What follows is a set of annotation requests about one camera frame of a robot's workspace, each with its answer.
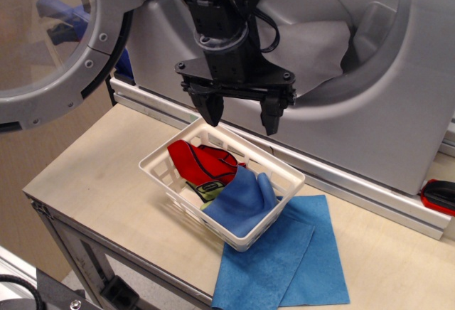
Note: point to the white plastic basket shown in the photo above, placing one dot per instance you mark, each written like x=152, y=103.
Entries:
x=285, y=180

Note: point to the blue object behind door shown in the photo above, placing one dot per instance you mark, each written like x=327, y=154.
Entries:
x=73, y=25

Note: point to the yellow-green garment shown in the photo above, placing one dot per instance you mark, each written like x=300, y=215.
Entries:
x=207, y=192

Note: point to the metal table frame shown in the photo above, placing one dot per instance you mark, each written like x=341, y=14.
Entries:
x=87, y=252

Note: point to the grey round machine door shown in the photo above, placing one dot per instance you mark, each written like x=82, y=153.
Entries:
x=41, y=82

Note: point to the blue cloth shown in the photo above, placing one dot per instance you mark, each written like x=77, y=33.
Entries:
x=294, y=263

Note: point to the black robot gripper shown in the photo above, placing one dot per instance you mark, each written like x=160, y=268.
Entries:
x=236, y=67

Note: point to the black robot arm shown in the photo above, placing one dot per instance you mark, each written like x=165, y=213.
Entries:
x=224, y=18

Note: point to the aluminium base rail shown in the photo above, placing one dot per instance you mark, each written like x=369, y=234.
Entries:
x=406, y=210

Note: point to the red garment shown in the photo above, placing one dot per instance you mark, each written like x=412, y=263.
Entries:
x=202, y=164

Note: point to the red and black tool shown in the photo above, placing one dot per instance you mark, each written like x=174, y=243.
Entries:
x=438, y=195

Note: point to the grey cloth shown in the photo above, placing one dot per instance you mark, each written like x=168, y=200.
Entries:
x=314, y=38

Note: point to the grey toy washing machine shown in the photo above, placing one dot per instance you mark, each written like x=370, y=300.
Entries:
x=374, y=79

